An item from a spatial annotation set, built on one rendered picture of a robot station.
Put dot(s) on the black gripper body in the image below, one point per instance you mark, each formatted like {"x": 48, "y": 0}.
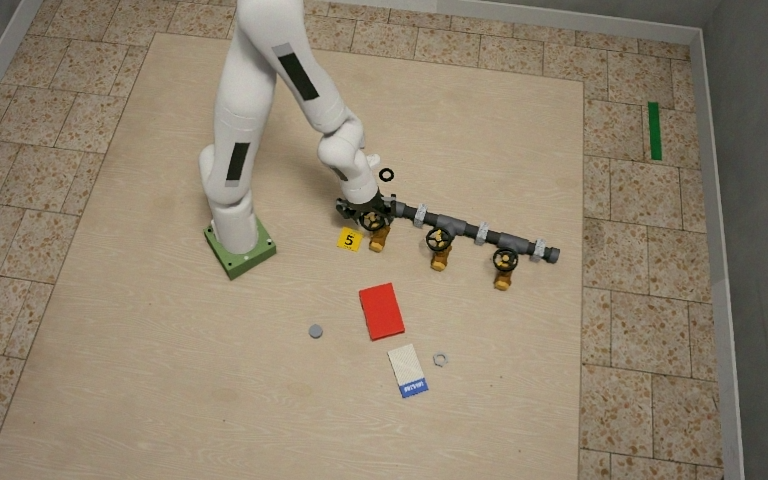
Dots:
{"x": 375, "y": 201}

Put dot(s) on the small grey hex nut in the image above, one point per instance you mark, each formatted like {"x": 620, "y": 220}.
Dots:
{"x": 438, "y": 354}

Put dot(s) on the black rubber ring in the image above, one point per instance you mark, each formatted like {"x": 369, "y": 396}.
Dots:
{"x": 386, "y": 179}

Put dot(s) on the grey pipe manifold with three valves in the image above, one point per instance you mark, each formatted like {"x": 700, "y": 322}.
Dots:
{"x": 449, "y": 227}

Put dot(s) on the red flat rectangular block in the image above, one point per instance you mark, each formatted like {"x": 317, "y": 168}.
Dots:
{"x": 381, "y": 311}

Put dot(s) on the grey round disc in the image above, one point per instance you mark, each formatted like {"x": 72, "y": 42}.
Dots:
{"x": 315, "y": 331}

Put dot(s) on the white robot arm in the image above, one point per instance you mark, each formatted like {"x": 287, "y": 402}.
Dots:
{"x": 242, "y": 106}

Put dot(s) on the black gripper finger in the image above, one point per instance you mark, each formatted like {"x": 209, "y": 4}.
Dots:
{"x": 345, "y": 211}
{"x": 385, "y": 211}

